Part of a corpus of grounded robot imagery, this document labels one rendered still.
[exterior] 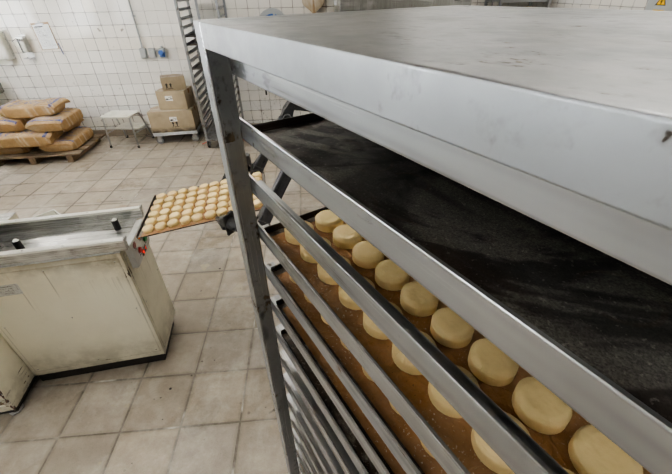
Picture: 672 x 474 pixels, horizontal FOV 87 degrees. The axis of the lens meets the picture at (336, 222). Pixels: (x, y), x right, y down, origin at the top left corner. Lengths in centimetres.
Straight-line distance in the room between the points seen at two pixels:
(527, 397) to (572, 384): 20
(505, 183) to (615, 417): 12
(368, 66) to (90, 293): 202
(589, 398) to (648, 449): 3
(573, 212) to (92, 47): 627
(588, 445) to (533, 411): 5
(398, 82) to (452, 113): 4
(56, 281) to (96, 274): 18
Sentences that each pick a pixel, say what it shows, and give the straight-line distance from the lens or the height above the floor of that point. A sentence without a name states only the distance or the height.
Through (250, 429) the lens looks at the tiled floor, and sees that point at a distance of 211.
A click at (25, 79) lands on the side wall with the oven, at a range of 692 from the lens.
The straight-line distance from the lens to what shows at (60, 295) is 219.
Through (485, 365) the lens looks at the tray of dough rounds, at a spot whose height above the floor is 151.
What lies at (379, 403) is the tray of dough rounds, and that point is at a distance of 51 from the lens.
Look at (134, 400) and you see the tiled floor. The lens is 241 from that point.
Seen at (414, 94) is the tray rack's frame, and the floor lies 181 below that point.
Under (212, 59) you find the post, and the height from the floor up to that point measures 178.
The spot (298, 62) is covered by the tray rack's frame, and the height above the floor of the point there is 181.
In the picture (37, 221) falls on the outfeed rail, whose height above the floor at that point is 89.
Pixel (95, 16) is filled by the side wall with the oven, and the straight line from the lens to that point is 622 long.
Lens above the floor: 185
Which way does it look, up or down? 33 degrees down
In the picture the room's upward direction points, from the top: 1 degrees counter-clockwise
